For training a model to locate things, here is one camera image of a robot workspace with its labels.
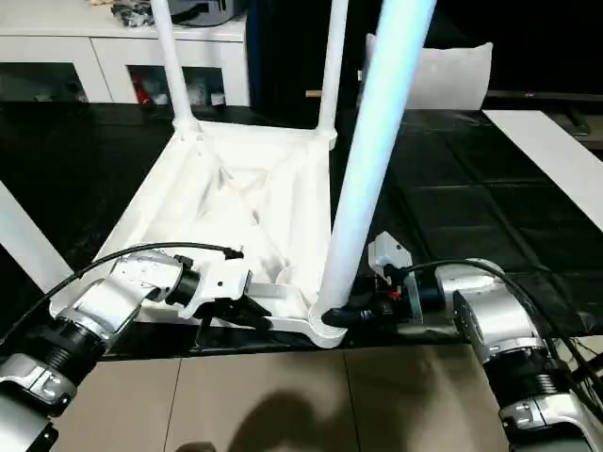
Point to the white plastic table leg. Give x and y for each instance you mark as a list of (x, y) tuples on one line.
[(28, 235), (174, 70), (372, 141), (332, 70)]

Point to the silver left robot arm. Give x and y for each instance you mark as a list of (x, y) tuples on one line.
[(118, 282)]

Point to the black left robot foot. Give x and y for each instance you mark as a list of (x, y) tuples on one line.
[(198, 446)]

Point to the black metal table leg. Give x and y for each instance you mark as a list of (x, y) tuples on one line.
[(584, 367)]

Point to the white flat board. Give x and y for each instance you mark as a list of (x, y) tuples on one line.
[(542, 150)]

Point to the white pillow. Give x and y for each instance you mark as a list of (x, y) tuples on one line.
[(447, 75)]

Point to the black box with gold label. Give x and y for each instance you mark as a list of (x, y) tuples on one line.
[(282, 56)]

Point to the dark low bench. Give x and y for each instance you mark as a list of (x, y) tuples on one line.
[(565, 99)]

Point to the grey round pot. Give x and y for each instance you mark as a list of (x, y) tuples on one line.
[(202, 11)]

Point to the white glass-door cabinet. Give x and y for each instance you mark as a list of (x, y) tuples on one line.
[(47, 47)]

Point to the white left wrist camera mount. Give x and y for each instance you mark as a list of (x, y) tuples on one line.
[(221, 282)]

